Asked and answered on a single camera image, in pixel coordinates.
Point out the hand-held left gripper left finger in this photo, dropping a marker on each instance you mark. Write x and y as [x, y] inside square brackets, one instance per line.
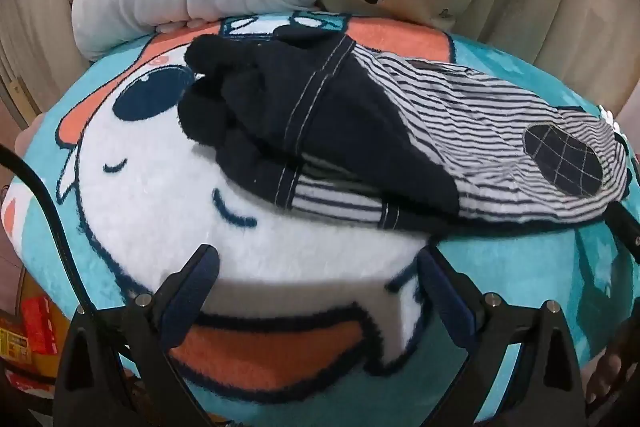
[192, 292]

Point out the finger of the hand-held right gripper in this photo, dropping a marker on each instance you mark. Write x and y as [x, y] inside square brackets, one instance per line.
[625, 227]

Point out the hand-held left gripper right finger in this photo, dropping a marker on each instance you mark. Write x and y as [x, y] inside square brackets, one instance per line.
[442, 292]

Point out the dark striped pants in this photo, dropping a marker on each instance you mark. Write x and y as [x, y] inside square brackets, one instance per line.
[350, 107]

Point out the teal cartoon printed blanket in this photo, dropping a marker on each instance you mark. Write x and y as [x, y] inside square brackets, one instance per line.
[150, 207]

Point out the red box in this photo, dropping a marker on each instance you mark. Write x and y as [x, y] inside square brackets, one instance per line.
[37, 322]

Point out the beige curtain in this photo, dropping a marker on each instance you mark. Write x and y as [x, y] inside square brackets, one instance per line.
[30, 7]

